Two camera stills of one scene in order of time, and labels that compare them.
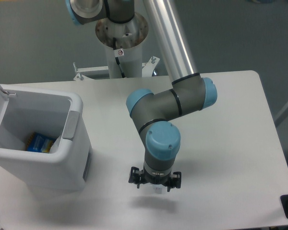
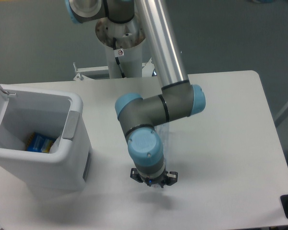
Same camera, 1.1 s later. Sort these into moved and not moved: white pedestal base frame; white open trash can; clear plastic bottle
Moved: clear plastic bottle
Not moved: white pedestal base frame; white open trash can
